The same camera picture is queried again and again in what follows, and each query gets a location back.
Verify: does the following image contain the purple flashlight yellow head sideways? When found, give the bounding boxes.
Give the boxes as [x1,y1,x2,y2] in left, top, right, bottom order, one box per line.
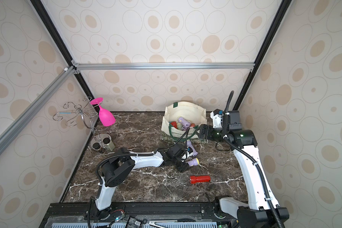
[186,158,199,167]

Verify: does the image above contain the silver wire glass rack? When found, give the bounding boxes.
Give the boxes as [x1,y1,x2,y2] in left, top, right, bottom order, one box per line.
[52,97,111,153]

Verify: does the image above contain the pink plastic wine glass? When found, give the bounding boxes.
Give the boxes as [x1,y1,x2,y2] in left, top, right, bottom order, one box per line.
[90,97,116,126]

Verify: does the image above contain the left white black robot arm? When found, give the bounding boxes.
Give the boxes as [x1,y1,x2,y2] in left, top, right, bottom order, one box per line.
[95,143,194,211]

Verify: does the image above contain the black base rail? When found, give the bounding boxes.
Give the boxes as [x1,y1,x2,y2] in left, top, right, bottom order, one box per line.
[42,201,286,228]

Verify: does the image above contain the horizontal aluminium back bar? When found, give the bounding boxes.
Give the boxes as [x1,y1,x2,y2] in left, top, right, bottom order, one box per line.
[72,62,255,70]

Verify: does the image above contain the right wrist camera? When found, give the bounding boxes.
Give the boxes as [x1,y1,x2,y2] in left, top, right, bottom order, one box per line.
[210,109,223,129]

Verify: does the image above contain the cream green tote bag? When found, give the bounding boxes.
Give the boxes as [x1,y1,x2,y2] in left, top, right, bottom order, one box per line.
[161,102,207,141]

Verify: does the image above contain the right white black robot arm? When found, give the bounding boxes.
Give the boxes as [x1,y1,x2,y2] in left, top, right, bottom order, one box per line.
[199,109,289,228]

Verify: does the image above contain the aluminium left side bar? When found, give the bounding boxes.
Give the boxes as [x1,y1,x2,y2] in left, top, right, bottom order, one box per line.
[0,66,75,156]

